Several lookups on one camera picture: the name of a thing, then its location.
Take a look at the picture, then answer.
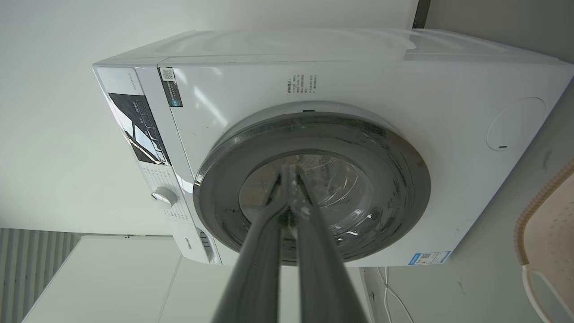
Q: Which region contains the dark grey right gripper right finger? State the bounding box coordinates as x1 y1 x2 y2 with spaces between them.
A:
291 165 369 323

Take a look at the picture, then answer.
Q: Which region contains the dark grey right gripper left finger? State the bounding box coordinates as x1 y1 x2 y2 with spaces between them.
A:
213 165 291 323

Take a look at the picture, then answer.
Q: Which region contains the beige plastic laundry basket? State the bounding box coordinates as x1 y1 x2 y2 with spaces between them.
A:
513 159 574 323

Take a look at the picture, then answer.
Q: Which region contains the blue energy label sticker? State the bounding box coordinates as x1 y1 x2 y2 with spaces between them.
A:
408 250 452 266

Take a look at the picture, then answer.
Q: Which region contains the white washing machine control knob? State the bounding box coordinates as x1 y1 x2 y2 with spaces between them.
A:
151 187 178 208

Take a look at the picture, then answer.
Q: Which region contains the round grey washing machine door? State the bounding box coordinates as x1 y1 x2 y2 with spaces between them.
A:
193 112 432 265

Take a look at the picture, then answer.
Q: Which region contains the white cabinet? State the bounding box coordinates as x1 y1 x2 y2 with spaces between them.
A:
22 235 374 323

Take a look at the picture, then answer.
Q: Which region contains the white front-load washing machine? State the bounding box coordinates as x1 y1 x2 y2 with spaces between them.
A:
92 28 574 268

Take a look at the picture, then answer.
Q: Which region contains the black washing machine display panel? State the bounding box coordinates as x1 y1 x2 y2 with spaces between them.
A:
108 92 171 166

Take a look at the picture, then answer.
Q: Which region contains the black QR code sticker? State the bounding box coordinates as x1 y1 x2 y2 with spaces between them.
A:
159 67 184 108

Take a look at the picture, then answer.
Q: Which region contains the round white filter cover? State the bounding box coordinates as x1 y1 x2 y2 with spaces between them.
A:
486 96 548 152

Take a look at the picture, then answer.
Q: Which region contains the thin white cable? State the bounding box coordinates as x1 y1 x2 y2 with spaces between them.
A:
378 266 414 323
383 266 390 323

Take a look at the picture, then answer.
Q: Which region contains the grey ribbed wall panel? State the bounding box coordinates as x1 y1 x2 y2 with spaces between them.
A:
0 227 82 323

